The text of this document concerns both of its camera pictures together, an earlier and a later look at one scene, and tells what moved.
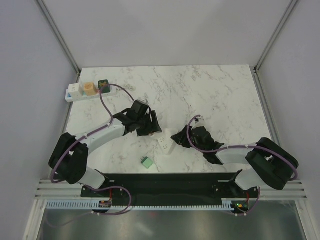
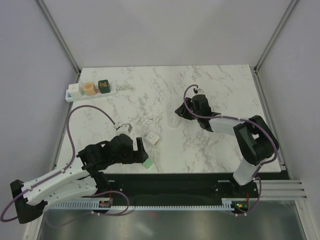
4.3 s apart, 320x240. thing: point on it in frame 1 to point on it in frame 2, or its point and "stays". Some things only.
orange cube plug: (90, 88) stays
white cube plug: (75, 91) stays
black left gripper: (153, 127) to (136, 156)
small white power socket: (166, 142) to (175, 121)
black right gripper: (181, 138) to (182, 112)
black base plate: (203, 186) stays
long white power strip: (112, 91) stays
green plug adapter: (147, 162) stays
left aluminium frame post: (59, 38) stays
